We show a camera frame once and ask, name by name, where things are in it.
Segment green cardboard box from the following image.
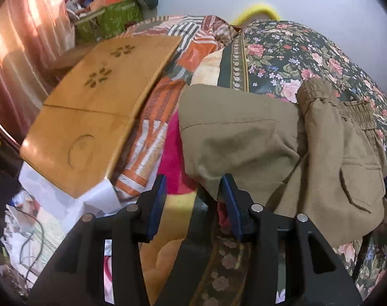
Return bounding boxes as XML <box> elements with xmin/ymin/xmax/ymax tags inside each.
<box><xmin>75</xmin><ymin>0</ymin><xmax>144</xmax><ymax>44</ymax></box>

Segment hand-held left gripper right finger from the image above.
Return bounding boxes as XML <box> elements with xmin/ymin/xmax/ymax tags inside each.
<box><xmin>221</xmin><ymin>174</ymin><xmax>364</xmax><ymax>306</ymax></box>

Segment floral blanket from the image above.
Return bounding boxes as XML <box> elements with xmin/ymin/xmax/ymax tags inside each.
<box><xmin>155</xmin><ymin>19</ymin><xmax>387</xmax><ymax>306</ymax></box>

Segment dark cable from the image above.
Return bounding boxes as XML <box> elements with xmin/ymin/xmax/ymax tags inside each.
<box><xmin>18</xmin><ymin>207</ymin><xmax>47</xmax><ymax>272</ymax></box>

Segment white paper bag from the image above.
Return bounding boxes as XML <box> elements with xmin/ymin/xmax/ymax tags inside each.
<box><xmin>18</xmin><ymin>162</ymin><xmax>121</xmax><ymax>215</ymax></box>

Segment khaki pants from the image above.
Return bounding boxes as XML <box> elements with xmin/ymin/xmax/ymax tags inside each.
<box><xmin>178</xmin><ymin>78</ymin><xmax>387</xmax><ymax>248</ymax></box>

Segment pink cloth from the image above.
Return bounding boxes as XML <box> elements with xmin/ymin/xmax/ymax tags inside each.
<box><xmin>162</xmin><ymin>115</ymin><xmax>202</xmax><ymax>196</ymax></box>

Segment colourful fleece blanket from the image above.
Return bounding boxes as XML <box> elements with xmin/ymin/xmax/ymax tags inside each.
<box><xmin>139</xmin><ymin>194</ymin><xmax>198</xmax><ymax>306</ymax></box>

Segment wooden lap table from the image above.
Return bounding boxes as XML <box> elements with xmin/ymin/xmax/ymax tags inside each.
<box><xmin>20</xmin><ymin>34</ymin><xmax>183</xmax><ymax>199</ymax></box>

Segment yellow hoop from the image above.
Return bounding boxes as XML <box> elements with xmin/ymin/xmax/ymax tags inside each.
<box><xmin>230</xmin><ymin>3</ymin><xmax>282</xmax><ymax>26</ymax></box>

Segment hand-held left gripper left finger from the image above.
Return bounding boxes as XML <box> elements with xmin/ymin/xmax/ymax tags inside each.
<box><xmin>28</xmin><ymin>174</ymin><xmax>167</xmax><ymax>306</ymax></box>

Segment pink curtain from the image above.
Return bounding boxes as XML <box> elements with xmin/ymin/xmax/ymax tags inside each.
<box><xmin>0</xmin><ymin>0</ymin><xmax>76</xmax><ymax>141</ymax></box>

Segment striped patchwork cloth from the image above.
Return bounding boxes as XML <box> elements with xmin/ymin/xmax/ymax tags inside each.
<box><xmin>112</xmin><ymin>14</ymin><xmax>245</xmax><ymax>202</ymax></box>

